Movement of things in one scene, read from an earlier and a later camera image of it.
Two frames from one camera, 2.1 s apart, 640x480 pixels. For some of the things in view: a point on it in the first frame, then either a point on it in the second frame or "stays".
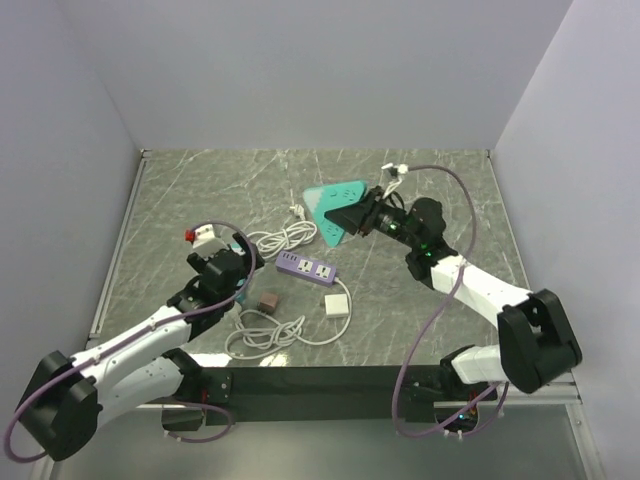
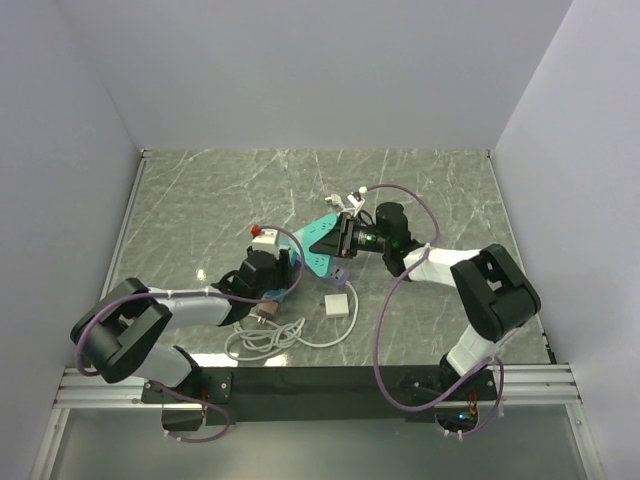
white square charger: x=336 y=305 stays
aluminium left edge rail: x=100 y=309 stays
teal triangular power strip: x=324 y=198 to x=321 y=264
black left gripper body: x=239 y=239 to x=280 y=277
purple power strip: x=306 y=269 to x=339 y=272
